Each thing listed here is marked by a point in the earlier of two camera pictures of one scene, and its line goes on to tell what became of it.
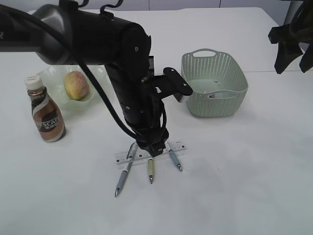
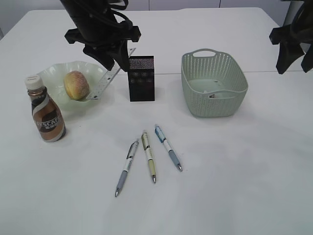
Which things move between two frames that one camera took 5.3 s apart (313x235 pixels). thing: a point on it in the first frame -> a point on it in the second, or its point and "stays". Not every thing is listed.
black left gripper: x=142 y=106 -> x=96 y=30
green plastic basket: x=218 y=83 stays
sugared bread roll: x=77 y=85 stays
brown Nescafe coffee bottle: x=47 y=117 stays
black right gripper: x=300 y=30 stays
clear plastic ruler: x=139 y=154 -> x=94 y=94
